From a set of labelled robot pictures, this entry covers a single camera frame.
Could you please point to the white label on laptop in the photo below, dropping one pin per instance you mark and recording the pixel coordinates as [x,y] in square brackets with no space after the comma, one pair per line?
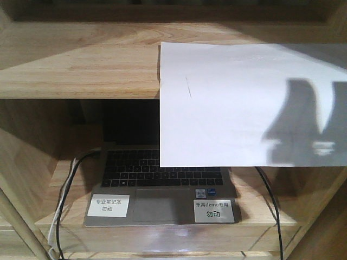
[213,211]
[108,205]

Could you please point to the silver laptop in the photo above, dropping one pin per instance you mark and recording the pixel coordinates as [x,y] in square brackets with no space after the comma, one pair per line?
[129,165]

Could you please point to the white paper sheet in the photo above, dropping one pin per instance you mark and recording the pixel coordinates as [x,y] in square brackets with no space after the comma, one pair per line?
[252,105]

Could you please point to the white label right on laptop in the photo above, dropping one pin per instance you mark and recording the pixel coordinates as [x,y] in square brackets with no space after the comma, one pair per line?
[213,211]

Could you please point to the white label left on laptop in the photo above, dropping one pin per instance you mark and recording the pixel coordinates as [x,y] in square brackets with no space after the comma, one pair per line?
[108,205]

